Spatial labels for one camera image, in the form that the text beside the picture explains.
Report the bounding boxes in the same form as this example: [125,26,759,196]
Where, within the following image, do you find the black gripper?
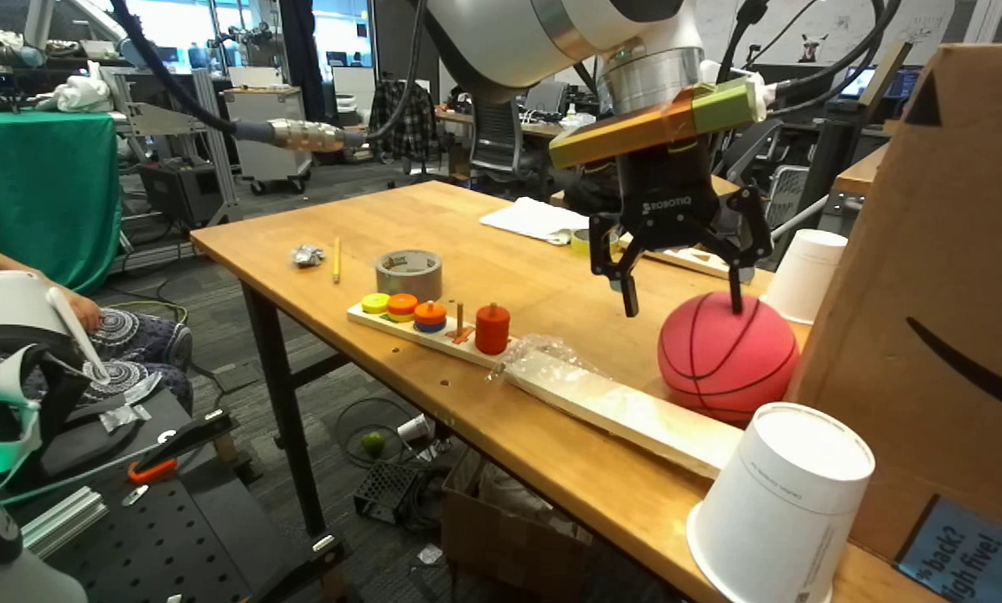
[583,140,773,322]

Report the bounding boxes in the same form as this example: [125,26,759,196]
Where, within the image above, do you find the pink rubber basketball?
[653,291,800,429]

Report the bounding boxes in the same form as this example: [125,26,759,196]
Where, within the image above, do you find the grey duct tape roll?
[373,245,450,301]

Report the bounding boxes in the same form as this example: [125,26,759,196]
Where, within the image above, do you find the brown cardboard box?
[784,45,1002,603]

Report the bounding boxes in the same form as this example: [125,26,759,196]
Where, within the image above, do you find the crumpled foil ball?
[289,243,328,273]

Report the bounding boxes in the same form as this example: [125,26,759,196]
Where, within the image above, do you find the white paper cup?
[756,227,851,330]
[682,403,880,603]

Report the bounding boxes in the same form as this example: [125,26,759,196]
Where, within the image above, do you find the white paper sheet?
[476,196,592,248]

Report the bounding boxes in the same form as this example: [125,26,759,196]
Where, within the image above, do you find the pale flat wooden board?
[500,342,753,484]

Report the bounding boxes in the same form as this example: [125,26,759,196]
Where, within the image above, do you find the red wooden cylinder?
[473,301,511,360]

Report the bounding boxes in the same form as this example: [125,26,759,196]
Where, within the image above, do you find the wooden top workbench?
[832,137,899,204]

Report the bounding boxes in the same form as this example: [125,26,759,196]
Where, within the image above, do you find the white cart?
[222,64,317,196]

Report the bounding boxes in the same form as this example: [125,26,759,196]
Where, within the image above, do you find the black perforated plate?
[27,389,344,603]

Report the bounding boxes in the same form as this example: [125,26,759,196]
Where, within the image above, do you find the green table cloth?
[0,107,125,298]

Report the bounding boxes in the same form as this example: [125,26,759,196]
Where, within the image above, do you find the white headset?
[0,268,111,448]

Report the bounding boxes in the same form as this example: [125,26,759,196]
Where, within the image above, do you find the tan wrist camera mount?
[545,78,773,176]

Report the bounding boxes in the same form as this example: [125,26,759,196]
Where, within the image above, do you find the black cable with grey connector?
[108,0,434,159]

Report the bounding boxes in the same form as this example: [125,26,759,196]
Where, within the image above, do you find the orange handled tool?
[125,406,235,489]

